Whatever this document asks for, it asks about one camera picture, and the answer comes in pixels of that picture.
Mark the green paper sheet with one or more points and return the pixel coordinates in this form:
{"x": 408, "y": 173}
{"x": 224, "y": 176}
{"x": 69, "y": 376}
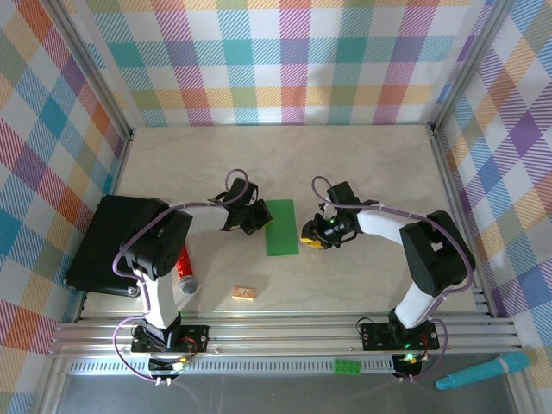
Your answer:
{"x": 281, "y": 228}

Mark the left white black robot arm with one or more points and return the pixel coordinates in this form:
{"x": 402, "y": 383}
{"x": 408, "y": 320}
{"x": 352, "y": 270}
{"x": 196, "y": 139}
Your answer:
{"x": 166, "y": 302}

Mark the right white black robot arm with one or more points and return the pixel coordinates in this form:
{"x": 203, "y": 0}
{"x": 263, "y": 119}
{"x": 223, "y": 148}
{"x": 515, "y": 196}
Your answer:
{"x": 379, "y": 224}

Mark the small orange wooden block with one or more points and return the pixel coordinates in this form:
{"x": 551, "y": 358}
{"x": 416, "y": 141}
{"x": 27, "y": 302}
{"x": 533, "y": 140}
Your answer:
{"x": 243, "y": 293}

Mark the red toy microphone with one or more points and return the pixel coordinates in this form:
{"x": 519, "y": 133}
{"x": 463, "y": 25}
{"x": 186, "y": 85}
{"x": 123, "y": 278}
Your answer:
{"x": 186, "y": 267}

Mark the green toy brick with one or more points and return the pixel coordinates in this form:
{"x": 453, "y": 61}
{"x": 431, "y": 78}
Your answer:
{"x": 347, "y": 367}

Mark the black hard case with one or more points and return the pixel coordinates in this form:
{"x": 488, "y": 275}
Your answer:
{"x": 99, "y": 241}

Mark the right black connector board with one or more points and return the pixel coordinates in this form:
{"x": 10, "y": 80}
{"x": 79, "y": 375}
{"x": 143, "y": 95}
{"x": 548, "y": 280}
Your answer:
{"x": 409, "y": 366}

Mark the black connector board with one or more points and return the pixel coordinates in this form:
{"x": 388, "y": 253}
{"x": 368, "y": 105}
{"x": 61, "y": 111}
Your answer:
{"x": 409, "y": 366}
{"x": 166, "y": 366}

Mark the left black connector board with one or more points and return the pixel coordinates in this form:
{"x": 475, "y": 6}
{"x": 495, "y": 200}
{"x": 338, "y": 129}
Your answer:
{"x": 166, "y": 366}

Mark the teal marker pen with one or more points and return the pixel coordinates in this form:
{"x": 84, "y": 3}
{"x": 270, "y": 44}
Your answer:
{"x": 483, "y": 371}

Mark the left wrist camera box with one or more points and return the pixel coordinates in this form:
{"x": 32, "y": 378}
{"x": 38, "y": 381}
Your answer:
{"x": 243, "y": 190}

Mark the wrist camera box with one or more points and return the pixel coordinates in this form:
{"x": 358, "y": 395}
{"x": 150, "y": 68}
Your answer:
{"x": 343, "y": 194}
{"x": 243, "y": 190}

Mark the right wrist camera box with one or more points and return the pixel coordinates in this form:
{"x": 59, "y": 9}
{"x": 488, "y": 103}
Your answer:
{"x": 343, "y": 194}

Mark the aluminium front rail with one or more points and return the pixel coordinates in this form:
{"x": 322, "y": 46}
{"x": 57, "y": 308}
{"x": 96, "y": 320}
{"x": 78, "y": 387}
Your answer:
{"x": 280, "y": 334}

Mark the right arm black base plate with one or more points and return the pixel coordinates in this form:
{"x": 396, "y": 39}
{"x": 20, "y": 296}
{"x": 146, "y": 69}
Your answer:
{"x": 375, "y": 338}

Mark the right aluminium side rail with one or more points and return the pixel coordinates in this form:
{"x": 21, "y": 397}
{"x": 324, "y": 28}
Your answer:
{"x": 450, "y": 185}

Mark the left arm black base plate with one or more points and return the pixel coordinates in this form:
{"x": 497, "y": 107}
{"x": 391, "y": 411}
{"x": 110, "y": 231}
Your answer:
{"x": 194, "y": 338}

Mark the left aluminium corner post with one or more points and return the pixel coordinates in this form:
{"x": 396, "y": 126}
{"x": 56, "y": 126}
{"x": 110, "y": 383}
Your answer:
{"x": 86, "y": 64}

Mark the aluminium corner post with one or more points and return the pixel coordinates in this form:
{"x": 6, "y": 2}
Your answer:
{"x": 474, "y": 60}
{"x": 86, "y": 64}

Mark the right aluminium corner post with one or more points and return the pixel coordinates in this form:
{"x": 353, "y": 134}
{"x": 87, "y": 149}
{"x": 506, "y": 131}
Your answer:
{"x": 474, "y": 60}

